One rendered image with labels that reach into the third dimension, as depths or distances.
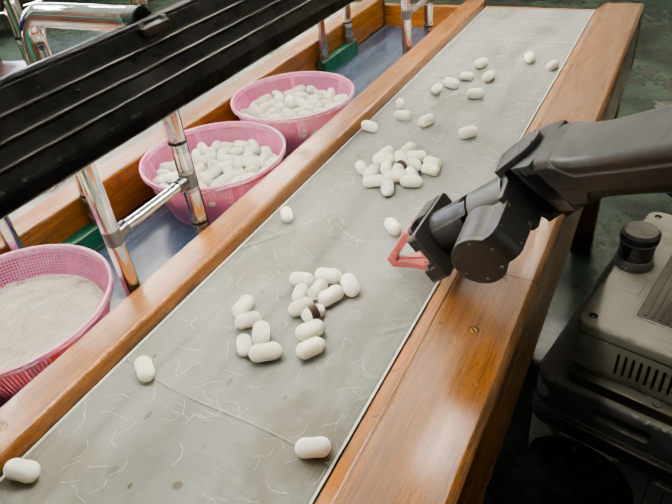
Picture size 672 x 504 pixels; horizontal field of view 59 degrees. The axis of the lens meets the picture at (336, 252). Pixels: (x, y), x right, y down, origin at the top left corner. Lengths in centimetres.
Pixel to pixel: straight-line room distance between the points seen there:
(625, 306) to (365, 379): 65
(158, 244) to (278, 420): 51
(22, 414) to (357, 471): 36
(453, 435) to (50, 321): 55
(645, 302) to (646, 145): 77
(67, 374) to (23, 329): 16
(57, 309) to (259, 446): 39
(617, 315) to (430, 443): 66
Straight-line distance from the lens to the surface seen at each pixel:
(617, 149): 49
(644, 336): 114
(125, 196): 115
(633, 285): 124
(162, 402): 69
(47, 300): 91
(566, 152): 55
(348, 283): 75
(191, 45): 58
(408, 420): 59
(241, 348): 70
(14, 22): 98
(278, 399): 66
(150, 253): 104
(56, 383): 73
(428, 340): 66
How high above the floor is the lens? 124
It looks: 36 degrees down
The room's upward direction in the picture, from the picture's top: 7 degrees counter-clockwise
